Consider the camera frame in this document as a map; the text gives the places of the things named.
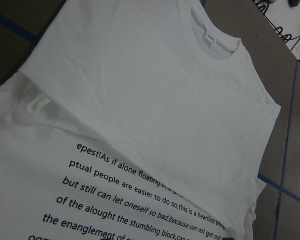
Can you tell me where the white long-sleeve printed shirt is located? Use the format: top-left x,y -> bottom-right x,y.
0,0 -> 281,240

